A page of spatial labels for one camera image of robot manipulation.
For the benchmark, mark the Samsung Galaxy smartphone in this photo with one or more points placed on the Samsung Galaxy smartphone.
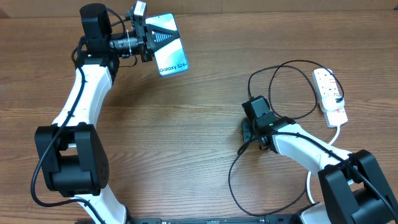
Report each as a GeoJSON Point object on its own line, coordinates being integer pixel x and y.
{"type": "Point", "coordinates": [172, 58]}

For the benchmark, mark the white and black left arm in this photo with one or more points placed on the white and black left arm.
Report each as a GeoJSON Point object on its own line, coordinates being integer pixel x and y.
{"type": "Point", "coordinates": [72, 159]}

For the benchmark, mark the white power strip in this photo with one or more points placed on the white power strip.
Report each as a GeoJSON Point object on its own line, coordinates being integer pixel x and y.
{"type": "Point", "coordinates": [325, 84]}

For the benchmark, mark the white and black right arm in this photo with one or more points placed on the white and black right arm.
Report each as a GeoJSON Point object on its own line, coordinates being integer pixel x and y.
{"type": "Point", "coordinates": [353, 185]}

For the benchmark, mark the white charger plug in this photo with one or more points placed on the white charger plug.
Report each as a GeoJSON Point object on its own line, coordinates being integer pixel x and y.
{"type": "Point", "coordinates": [331, 103]}

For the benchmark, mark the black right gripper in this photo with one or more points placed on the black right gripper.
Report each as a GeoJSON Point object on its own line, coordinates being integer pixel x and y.
{"type": "Point", "coordinates": [247, 127]}

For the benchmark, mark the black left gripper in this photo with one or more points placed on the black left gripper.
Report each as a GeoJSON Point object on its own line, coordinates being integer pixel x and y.
{"type": "Point", "coordinates": [147, 33]}

